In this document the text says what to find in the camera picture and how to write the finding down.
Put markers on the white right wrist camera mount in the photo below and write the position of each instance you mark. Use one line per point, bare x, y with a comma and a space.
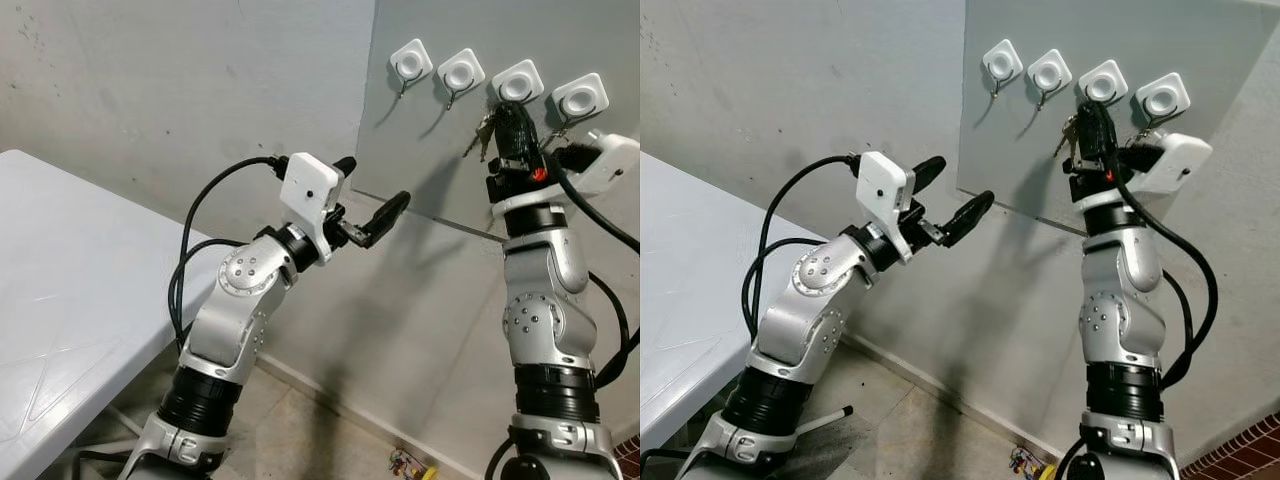
610, 160
1180, 160

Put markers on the red brick tile kerb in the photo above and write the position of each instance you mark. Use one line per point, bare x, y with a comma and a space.
628, 462
1235, 445

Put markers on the white table leg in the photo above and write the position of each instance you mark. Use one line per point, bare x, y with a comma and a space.
825, 420

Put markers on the white plastic table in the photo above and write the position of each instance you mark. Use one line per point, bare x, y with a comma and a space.
700, 290
70, 300

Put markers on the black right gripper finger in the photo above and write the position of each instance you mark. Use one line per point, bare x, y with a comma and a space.
508, 132
530, 130
1107, 130
1087, 132

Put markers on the grey wall board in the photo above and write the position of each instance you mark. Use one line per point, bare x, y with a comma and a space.
440, 150
1030, 150

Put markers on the silver key bunch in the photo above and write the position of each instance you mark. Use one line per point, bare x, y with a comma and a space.
1066, 135
482, 135

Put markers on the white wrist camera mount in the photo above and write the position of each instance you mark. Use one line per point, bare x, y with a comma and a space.
610, 160
310, 195
1180, 160
885, 195

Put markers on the white square wall hook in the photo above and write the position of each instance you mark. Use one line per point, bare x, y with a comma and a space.
518, 80
411, 62
1104, 80
461, 72
1163, 98
1049, 72
1002, 62
580, 98

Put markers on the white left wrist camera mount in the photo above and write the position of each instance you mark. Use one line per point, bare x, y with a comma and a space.
885, 195
310, 195

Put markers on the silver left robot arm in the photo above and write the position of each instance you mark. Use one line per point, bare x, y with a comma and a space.
230, 320
800, 320

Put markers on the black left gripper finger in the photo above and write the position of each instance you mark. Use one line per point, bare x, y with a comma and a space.
388, 218
928, 172
345, 167
968, 218

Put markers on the yellow tape roll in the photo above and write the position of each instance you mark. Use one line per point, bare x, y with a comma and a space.
1047, 471
430, 473

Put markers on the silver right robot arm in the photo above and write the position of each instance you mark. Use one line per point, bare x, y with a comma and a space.
545, 300
1125, 300

